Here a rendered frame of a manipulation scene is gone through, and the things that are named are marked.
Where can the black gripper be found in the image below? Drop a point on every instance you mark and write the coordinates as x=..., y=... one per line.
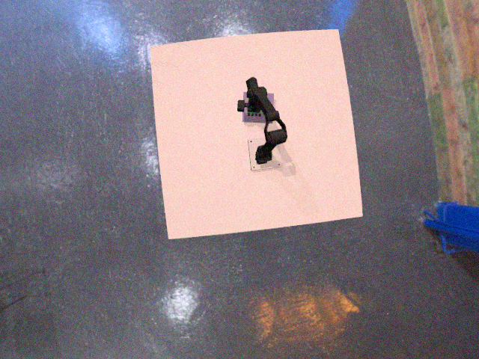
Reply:
x=241, y=106

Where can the purple switch panel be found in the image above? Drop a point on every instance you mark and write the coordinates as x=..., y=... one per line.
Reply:
x=252, y=117

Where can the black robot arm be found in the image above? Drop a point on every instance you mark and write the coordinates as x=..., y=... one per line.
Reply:
x=258, y=99

